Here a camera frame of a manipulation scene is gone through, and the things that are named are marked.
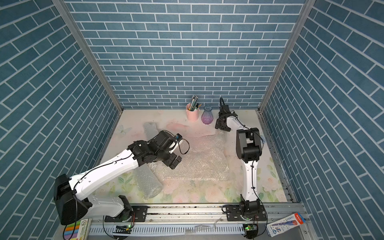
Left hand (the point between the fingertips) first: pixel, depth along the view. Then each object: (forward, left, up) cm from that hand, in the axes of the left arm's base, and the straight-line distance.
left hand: (178, 156), depth 76 cm
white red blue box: (-28, -52, -15) cm, 61 cm away
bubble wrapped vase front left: (-10, +15, -10) cm, 21 cm away
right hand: (+31, -28, -14) cm, 45 cm away
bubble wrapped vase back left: (+26, +22, -12) cm, 36 cm away
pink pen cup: (+38, -6, -11) cm, 40 cm away
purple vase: (+34, -17, -6) cm, 39 cm away
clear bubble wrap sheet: (+7, -14, -16) cm, 23 cm away
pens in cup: (+43, -7, -5) cm, 44 cm away
